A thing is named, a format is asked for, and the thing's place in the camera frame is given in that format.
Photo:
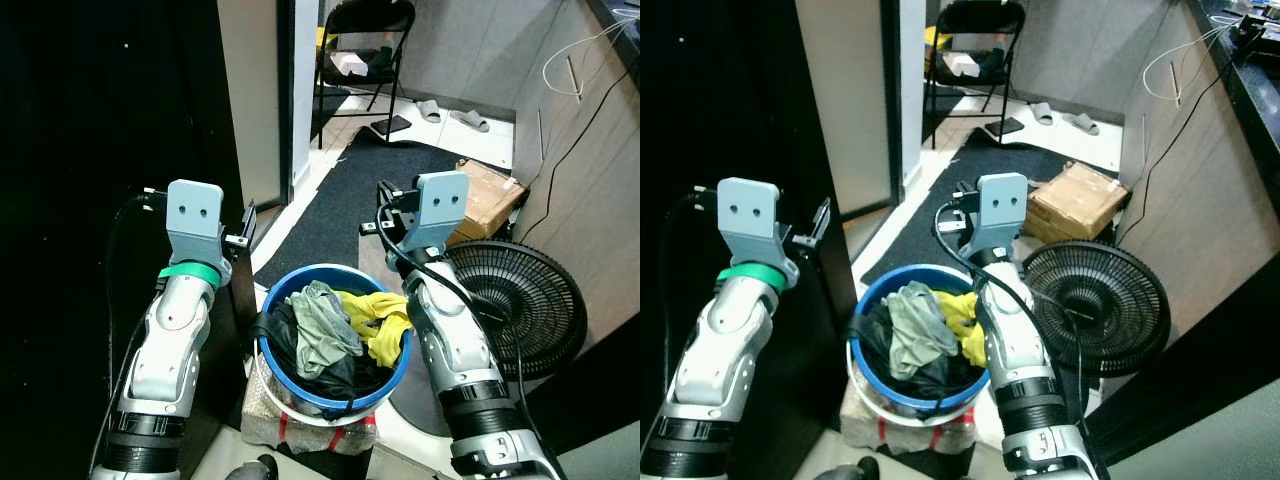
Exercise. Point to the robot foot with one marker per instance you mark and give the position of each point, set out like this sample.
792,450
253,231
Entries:
850,468
250,468

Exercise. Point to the black round floor fan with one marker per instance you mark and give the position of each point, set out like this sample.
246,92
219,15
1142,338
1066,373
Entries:
1100,300
530,300

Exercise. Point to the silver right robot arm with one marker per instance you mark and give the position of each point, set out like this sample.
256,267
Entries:
1015,340
455,340

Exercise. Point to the black folding chair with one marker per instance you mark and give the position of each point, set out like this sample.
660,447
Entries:
985,25
365,25

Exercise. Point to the flat black floor item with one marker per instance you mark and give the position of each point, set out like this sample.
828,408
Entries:
391,126
1005,128

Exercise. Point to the white item on chair seat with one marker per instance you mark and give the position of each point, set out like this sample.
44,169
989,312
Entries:
352,64
958,65

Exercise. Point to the beige door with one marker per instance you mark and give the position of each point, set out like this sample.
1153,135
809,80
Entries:
250,100
845,100

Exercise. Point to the brown cardboard box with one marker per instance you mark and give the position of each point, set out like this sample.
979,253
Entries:
490,195
1078,200

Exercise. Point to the blue round laundry bucket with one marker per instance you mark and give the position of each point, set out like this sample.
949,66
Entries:
300,395
870,385

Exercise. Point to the grey slipper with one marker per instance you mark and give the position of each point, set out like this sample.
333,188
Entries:
1042,113
1081,124
470,121
429,111

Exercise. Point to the yellow garment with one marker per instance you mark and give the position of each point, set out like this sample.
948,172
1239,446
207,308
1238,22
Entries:
385,325
965,320

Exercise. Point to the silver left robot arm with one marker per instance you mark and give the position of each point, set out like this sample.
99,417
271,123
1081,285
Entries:
165,340
705,350

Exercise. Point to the grey-green garment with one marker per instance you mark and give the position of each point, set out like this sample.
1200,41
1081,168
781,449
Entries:
915,325
322,325

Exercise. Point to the grey block with red tape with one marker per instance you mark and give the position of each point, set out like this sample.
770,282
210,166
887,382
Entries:
890,432
300,435

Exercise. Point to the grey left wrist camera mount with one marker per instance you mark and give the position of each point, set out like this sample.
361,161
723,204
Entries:
194,215
750,215

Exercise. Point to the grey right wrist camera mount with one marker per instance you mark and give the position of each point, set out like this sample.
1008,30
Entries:
1003,205
440,205

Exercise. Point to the black floor mat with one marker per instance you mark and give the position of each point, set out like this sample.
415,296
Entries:
925,220
340,200

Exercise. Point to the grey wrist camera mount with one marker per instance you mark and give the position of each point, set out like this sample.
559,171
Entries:
750,215
194,215
440,205
1003,205

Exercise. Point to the black counter top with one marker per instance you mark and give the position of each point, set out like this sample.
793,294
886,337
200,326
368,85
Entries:
622,30
1250,100

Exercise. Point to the dark black garment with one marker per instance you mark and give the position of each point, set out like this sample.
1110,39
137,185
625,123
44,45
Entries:
285,350
880,355

